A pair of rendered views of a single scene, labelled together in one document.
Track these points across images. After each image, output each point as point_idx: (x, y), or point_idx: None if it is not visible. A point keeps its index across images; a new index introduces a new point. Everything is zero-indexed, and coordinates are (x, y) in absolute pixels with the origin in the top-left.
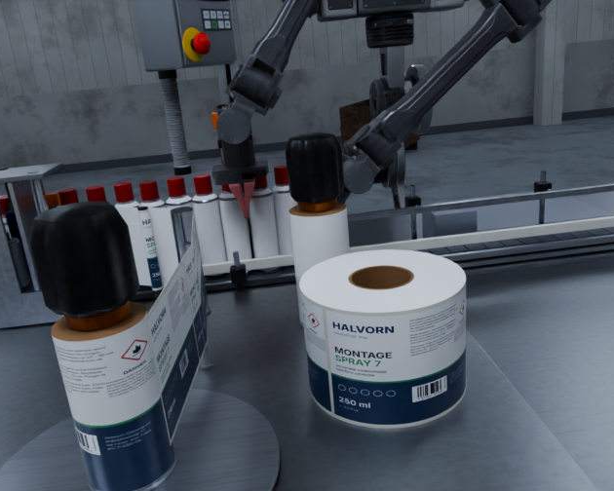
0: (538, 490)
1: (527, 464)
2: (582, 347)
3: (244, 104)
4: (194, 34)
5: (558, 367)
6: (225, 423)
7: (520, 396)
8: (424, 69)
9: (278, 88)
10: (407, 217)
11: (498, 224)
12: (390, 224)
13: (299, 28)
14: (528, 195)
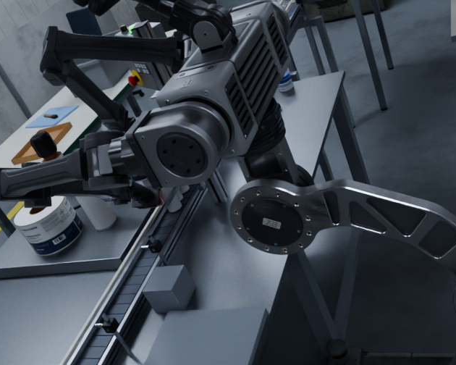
0: (3, 258)
1: (9, 259)
2: (38, 311)
3: (101, 126)
4: (134, 73)
5: (38, 298)
6: (72, 203)
7: (23, 266)
8: (239, 192)
9: (110, 127)
10: (258, 287)
11: (166, 332)
12: (248, 272)
13: (91, 108)
14: (102, 305)
